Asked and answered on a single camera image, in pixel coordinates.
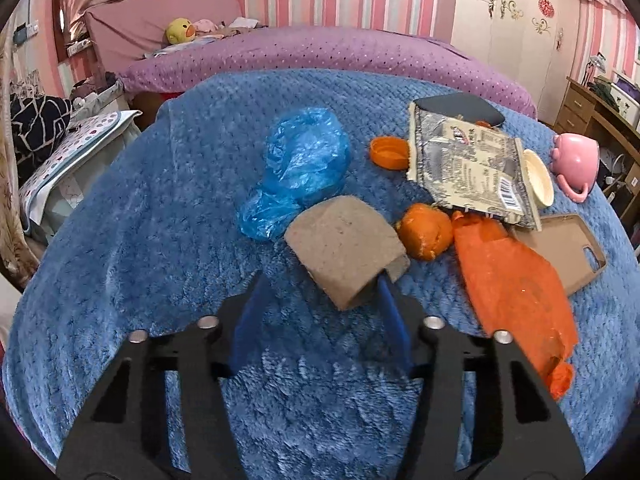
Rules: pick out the cream round lid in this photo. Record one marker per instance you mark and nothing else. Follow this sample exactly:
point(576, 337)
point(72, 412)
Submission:
point(539, 180)

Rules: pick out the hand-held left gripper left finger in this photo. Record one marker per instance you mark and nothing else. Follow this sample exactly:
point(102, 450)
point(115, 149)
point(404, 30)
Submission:
point(250, 320)

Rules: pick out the brown phone case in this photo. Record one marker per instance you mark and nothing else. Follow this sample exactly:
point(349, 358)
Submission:
point(565, 250)

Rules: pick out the desk lamp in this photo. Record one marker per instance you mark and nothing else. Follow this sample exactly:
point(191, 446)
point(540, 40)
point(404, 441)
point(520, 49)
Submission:
point(597, 65)

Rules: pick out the polka dot cushion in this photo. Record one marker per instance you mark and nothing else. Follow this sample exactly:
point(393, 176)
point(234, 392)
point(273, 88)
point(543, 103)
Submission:
point(75, 155)

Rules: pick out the orange plastic bag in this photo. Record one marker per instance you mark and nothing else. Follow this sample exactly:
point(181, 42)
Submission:
point(510, 285)

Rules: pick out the silver snack wrapper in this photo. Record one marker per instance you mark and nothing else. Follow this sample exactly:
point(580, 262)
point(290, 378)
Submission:
point(465, 165)

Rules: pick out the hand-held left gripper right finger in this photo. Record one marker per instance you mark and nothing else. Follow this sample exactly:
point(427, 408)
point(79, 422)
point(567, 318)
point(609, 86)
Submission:
point(395, 320)

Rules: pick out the wooden desk with drawers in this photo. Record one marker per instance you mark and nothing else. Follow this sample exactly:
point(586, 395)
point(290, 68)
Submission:
point(575, 105)

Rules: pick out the pink plush toy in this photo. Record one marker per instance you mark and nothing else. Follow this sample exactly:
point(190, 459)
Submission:
point(205, 25)

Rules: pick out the cream wardrobe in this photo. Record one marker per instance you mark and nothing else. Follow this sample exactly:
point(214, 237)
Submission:
point(500, 60)

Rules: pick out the purple dotted bed cover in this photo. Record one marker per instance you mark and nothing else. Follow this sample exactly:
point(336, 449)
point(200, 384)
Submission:
point(325, 50)

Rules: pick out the black patterned cloth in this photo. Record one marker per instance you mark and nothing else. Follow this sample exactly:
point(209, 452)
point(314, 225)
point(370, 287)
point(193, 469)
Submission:
point(37, 125)

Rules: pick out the pink bed headboard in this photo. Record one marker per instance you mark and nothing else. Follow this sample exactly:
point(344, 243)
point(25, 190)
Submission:
point(130, 25)

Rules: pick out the yellow duck plush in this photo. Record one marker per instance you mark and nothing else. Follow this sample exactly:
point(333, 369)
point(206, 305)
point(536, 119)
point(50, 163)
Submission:
point(179, 31)

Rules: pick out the blue fleece blanket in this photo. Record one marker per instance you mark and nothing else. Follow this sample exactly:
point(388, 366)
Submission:
point(150, 260)

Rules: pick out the black power bank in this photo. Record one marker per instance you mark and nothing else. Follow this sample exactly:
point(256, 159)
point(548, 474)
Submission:
point(460, 107)

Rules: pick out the orange plastic lid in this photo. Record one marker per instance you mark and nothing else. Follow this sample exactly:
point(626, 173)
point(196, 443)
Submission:
point(390, 152)

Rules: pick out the pink mug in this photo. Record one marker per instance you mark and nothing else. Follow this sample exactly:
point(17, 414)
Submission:
point(575, 157)

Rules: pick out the blue plastic bag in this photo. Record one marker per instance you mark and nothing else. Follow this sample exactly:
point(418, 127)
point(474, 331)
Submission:
point(305, 155)

